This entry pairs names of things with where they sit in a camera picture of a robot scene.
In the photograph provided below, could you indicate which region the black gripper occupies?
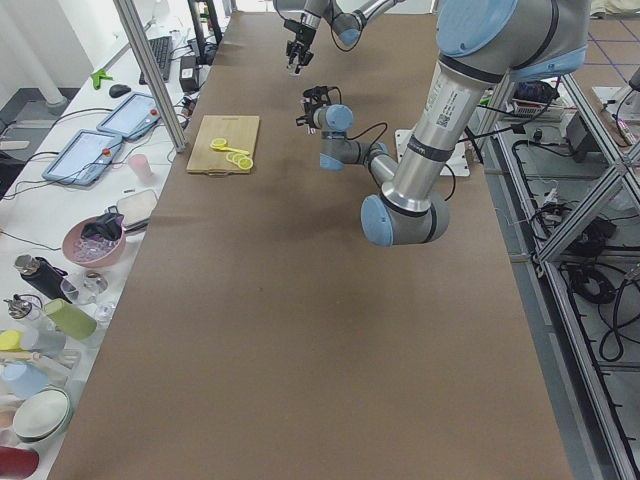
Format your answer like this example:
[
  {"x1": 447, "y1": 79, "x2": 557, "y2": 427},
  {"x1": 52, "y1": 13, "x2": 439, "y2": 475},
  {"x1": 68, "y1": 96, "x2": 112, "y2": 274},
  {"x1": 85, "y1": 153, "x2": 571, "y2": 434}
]
[
  {"x1": 295, "y1": 85, "x2": 342, "y2": 134},
  {"x1": 284, "y1": 19, "x2": 317, "y2": 75}
]

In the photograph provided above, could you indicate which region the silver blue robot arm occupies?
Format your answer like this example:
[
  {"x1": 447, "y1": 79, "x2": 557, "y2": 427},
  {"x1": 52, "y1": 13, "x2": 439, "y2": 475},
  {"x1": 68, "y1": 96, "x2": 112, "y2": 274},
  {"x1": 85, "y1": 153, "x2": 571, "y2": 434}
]
[
  {"x1": 296, "y1": 0, "x2": 590, "y2": 247},
  {"x1": 272, "y1": 0, "x2": 401, "y2": 76}
]

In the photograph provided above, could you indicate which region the pink plastic cup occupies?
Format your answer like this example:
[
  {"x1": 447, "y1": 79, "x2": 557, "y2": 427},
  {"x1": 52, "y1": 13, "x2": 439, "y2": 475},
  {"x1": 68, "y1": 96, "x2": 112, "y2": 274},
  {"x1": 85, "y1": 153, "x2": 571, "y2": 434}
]
[{"x1": 128, "y1": 154, "x2": 153, "y2": 183}]

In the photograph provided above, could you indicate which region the small steel cup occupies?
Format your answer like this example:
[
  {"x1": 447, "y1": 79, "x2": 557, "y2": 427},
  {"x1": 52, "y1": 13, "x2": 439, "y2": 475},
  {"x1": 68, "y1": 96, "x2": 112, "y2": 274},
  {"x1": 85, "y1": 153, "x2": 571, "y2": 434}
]
[{"x1": 83, "y1": 271, "x2": 109, "y2": 296}]

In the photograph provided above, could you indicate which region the light blue cup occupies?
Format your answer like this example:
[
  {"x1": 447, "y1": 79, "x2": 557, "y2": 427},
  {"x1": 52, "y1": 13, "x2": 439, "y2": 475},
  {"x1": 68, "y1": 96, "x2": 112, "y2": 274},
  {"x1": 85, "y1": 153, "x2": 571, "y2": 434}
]
[{"x1": 1, "y1": 362, "x2": 49, "y2": 400}]

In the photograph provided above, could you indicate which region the wooden cutting board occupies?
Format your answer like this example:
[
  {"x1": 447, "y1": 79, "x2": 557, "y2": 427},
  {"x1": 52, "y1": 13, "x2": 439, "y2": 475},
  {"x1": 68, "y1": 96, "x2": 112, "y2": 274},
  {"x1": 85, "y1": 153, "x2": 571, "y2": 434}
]
[{"x1": 186, "y1": 115, "x2": 260, "y2": 176}]

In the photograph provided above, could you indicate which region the lemon slice on pick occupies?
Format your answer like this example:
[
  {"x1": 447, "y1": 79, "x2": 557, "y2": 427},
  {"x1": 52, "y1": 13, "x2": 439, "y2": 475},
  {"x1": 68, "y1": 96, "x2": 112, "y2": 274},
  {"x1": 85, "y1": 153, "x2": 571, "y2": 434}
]
[{"x1": 210, "y1": 137, "x2": 227, "y2": 151}]

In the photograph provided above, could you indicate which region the black keyboard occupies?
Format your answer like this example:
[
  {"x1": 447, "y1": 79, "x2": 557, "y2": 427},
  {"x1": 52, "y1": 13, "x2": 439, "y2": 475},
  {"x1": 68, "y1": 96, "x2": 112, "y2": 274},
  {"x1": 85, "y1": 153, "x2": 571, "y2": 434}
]
[{"x1": 148, "y1": 36, "x2": 173, "y2": 82}]

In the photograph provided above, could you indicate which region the upper blue teach pendant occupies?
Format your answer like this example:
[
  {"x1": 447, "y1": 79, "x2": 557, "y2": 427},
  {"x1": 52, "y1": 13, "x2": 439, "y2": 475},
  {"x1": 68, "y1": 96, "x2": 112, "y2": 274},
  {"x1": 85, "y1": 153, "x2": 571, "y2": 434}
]
[{"x1": 96, "y1": 92, "x2": 160, "y2": 140}]

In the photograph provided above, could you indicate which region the blue teach pendant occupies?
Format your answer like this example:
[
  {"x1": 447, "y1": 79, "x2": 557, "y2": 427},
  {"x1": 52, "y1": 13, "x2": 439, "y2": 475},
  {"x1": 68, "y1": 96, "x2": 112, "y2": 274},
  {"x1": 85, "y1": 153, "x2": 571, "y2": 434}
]
[
  {"x1": 96, "y1": 92, "x2": 160, "y2": 140},
  {"x1": 42, "y1": 129, "x2": 123, "y2": 187}
]

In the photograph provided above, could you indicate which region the computer mouse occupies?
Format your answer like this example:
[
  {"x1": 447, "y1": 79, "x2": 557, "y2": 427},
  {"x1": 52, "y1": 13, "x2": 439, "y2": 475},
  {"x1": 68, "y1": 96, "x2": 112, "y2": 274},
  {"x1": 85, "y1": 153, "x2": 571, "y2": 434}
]
[{"x1": 108, "y1": 84, "x2": 131, "y2": 99}]

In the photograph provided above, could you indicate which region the kitchen scale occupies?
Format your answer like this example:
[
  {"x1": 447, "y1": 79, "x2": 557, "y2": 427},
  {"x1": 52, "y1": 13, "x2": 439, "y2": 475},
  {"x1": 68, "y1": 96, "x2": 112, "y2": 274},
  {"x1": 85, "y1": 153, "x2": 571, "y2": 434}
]
[{"x1": 116, "y1": 189, "x2": 158, "y2": 234}]

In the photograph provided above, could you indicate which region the lower blue teach pendant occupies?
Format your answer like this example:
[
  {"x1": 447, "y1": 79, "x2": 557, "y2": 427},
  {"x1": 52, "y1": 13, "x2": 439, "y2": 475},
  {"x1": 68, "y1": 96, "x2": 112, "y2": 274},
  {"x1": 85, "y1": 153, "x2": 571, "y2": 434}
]
[{"x1": 42, "y1": 129, "x2": 123, "y2": 187}]

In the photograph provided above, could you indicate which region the black cloth in bowl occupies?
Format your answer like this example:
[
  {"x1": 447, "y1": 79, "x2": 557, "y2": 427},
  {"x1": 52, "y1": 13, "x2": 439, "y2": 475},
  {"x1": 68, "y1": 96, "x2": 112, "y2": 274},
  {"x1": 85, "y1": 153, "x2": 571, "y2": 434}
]
[{"x1": 81, "y1": 212, "x2": 124, "y2": 241}]

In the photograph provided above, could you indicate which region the pink bowl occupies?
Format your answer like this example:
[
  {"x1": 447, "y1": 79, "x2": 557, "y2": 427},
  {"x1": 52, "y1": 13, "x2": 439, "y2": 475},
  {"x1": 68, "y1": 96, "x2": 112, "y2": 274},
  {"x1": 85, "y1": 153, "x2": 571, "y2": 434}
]
[{"x1": 62, "y1": 216, "x2": 126, "y2": 269}]

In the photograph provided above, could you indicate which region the black thermos bottle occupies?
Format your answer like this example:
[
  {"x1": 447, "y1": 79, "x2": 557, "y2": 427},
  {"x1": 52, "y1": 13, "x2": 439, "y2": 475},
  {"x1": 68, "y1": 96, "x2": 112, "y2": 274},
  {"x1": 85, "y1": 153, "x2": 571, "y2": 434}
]
[{"x1": 14, "y1": 254, "x2": 72, "y2": 303}]

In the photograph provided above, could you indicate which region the green tall tumbler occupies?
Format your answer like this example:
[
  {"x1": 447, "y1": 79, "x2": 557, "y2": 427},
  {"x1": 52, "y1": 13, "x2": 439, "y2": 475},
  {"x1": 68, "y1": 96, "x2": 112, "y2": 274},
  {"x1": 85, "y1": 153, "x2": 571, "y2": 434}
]
[{"x1": 43, "y1": 298, "x2": 97, "y2": 341}]

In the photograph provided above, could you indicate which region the glass oil dispenser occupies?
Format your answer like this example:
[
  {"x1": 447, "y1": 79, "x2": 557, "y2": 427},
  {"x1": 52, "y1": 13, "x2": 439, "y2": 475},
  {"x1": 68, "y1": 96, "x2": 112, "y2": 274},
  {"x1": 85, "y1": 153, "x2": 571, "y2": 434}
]
[{"x1": 4, "y1": 295, "x2": 56, "y2": 331}]

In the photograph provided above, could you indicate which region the black camera cable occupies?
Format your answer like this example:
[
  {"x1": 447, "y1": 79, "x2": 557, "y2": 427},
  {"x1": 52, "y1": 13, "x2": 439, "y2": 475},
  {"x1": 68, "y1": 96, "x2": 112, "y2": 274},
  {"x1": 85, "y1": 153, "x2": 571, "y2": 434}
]
[{"x1": 319, "y1": 85, "x2": 391, "y2": 146}]

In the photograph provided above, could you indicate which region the lemon slice near handle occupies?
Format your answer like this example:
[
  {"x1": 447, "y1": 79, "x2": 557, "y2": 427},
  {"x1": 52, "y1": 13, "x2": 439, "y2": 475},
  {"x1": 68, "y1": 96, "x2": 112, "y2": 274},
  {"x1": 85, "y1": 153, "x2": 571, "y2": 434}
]
[{"x1": 237, "y1": 156, "x2": 254, "y2": 171}]

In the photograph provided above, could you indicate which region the aluminium frame post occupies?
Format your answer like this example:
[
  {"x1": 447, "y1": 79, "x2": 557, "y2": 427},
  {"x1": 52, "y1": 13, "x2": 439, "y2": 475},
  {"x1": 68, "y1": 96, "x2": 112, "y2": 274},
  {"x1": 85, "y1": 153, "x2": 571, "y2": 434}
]
[{"x1": 113, "y1": 0, "x2": 187, "y2": 153}]

